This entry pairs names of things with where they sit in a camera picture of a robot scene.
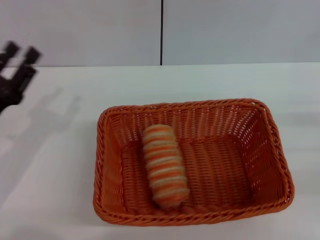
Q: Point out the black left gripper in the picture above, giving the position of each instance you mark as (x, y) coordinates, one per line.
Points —
(8, 95)

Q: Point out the orange white striped bread roll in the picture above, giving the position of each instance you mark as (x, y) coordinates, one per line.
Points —
(163, 165)

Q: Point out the orange woven plastic basket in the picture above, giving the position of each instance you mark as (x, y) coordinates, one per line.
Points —
(220, 170)

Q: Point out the black vertical wall strip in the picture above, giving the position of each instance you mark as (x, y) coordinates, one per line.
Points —
(161, 32)

